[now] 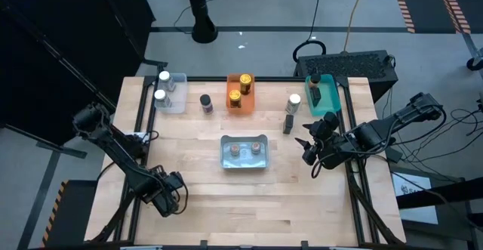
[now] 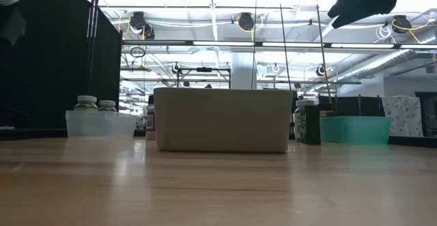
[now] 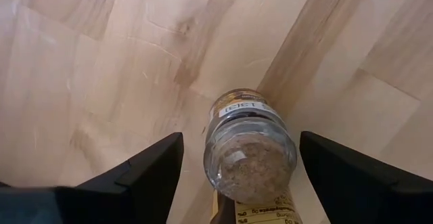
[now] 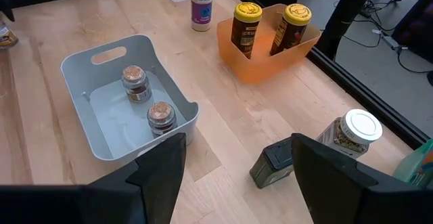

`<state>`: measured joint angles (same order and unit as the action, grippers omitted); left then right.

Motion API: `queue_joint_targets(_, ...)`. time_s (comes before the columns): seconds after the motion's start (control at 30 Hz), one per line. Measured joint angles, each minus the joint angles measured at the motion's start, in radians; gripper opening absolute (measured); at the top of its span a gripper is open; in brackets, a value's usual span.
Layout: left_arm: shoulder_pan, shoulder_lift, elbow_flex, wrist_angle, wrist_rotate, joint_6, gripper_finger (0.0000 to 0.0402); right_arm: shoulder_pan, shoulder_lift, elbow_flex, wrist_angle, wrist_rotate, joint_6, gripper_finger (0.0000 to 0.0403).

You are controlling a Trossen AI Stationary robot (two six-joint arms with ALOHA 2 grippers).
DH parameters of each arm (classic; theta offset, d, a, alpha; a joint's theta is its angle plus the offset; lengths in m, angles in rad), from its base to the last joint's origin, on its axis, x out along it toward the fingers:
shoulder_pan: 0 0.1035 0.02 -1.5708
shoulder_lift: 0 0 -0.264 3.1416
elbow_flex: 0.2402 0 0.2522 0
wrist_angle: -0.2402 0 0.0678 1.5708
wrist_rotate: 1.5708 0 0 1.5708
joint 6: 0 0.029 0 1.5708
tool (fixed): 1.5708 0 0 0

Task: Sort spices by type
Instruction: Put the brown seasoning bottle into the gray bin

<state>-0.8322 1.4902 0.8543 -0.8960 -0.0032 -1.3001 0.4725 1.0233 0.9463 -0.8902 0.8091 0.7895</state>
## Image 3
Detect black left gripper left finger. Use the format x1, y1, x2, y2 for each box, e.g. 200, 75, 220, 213
77, 131, 185, 224

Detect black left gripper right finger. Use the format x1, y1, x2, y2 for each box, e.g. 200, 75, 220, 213
300, 131, 433, 224

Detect small silver-lid jar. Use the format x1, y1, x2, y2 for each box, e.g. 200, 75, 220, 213
202, 87, 298, 204

